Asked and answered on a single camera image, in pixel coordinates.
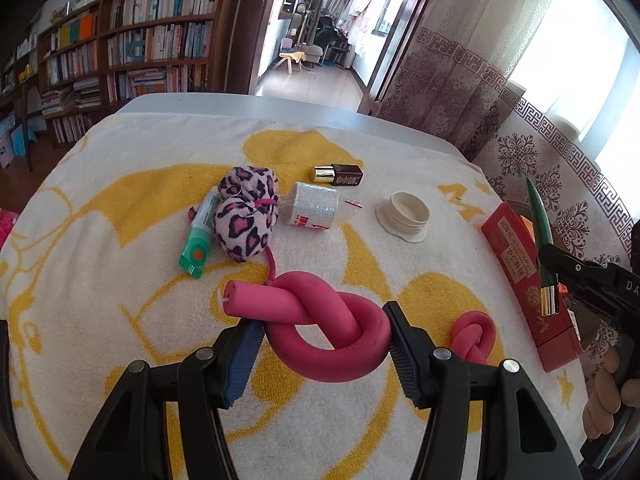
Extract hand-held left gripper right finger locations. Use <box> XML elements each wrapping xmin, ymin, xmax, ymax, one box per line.
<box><xmin>382</xmin><ymin>301</ymin><xmax>583</xmax><ymax>480</ymax></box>

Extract white tape roll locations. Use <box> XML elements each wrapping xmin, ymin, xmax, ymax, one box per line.
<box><xmin>287</xmin><ymin>181</ymin><xmax>361</xmax><ymax>235</ymax></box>

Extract sheer patterned curtain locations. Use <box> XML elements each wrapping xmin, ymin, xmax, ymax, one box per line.
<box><xmin>375</xmin><ymin>0</ymin><xmax>566</xmax><ymax>161</ymax></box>

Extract wooden door frame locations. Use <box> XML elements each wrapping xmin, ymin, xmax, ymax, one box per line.
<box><xmin>247</xmin><ymin>0</ymin><xmax>451</xmax><ymax>116</ymax></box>

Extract wooden chair with yellow cloth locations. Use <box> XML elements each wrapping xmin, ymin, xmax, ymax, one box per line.
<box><xmin>277</xmin><ymin>49</ymin><xmax>308</xmax><ymax>77</ymax></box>

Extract hanging clothes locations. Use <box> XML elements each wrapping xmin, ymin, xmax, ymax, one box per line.
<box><xmin>345</xmin><ymin>0</ymin><xmax>388</xmax><ymax>56</ymax></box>

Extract cream curtain with purple pattern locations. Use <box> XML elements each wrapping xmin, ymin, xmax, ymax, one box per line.
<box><xmin>470</xmin><ymin>85</ymin><xmax>640</xmax><ymax>271</ymax></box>

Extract black gold lipstick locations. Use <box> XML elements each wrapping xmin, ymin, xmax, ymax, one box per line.
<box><xmin>313</xmin><ymin>162</ymin><xmax>364</xmax><ymax>187</ymax></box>

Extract red rectangular box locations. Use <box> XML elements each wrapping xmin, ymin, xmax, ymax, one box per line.
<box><xmin>481</xmin><ymin>199</ymin><xmax>601</xmax><ymax>373</ymax></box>

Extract person's right hand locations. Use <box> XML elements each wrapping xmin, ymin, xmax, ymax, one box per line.
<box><xmin>582</xmin><ymin>345</ymin><xmax>623</xmax><ymax>441</ymax></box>

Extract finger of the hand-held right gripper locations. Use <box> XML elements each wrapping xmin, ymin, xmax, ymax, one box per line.
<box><xmin>537</xmin><ymin>242</ymin><xmax>608</xmax><ymax>286</ymax></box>
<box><xmin>560</xmin><ymin>285</ymin><xmax>621</xmax><ymax>331</ymax></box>

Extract pink cloth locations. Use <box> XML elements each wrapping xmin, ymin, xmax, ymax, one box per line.
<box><xmin>0</xmin><ymin>210</ymin><xmax>21</xmax><ymax>251</ymax></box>

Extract small pink foam knot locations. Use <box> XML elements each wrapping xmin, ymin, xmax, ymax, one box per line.
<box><xmin>448</xmin><ymin>310</ymin><xmax>497</xmax><ymax>366</ymax></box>

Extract large pink foam knot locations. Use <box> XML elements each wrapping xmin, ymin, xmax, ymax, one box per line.
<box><xmin>222</xmin><ymin>270</ymin><xmax>393</xmax><ymax>388</ymax></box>

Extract green and white tube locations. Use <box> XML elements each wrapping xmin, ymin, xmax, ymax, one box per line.
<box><xmin>178</xmin><ymin>186</ymin><xmax>223</xmax><ymax>278</ymax></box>

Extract white jar lid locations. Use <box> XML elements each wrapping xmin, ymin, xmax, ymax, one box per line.
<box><xmin>376</xmin><ymin>191</ymin><xmax>431</xmax><ymax>243</ymax></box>

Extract leopard print plush toy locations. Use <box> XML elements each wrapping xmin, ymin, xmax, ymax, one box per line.
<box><xmin>214</xmin><ymin>166</ymin><xmax>281</xmax><ymax>283</ymax></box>

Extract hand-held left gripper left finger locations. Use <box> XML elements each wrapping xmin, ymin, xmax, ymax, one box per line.
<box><xmin>67</xmin><ymin>317</ymin><xmax>266</xmax><ymax>480</ymax></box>

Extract yellow and white towel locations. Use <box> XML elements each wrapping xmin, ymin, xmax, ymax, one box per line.
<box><xmin>0</xmin><ymin>110</ymin><xmax>591</xmax><ymax>480</ymax></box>

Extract green pen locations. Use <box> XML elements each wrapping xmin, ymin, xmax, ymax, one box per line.
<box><xmin>525</xmin><ymin>176</ymin><xmax>560</xmax><ymax>317</ymax></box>

